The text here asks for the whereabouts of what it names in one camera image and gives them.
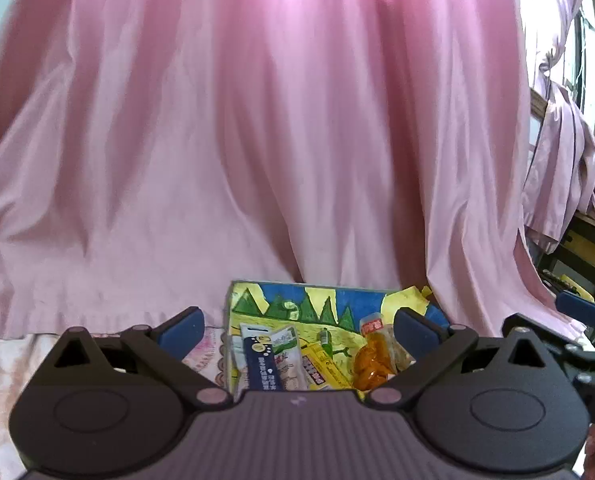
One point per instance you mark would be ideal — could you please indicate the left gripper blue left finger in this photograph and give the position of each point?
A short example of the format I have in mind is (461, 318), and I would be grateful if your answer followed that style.
(162, 350)

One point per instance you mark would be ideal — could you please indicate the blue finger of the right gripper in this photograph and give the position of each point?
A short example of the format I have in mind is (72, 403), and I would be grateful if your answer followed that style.
(576, 307)

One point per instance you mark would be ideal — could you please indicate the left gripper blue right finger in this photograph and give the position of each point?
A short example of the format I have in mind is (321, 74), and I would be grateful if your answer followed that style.
(436, 351)

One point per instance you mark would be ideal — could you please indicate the orange candy bag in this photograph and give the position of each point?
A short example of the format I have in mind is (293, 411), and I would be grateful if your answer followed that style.
(381, 357)

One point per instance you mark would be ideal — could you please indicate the dark blue snack bar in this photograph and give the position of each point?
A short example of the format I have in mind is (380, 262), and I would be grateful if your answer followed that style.
(261, 371)

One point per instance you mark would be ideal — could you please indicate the yellow snack packet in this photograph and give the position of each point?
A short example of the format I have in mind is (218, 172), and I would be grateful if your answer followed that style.
(321, 371)

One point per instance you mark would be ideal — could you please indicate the dark wooden shelf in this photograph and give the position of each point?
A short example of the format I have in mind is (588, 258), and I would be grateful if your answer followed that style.
(576, 249)

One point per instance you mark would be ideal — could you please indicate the grey tray with colourful liner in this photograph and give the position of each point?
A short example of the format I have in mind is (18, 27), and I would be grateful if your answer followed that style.
(330, 316)

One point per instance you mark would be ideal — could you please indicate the small tied pink curtain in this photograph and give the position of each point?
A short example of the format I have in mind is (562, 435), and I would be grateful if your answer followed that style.
(560, 181)

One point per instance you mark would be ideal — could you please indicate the large pink curtain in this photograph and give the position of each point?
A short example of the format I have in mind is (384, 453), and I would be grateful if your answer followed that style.
(154, 151)

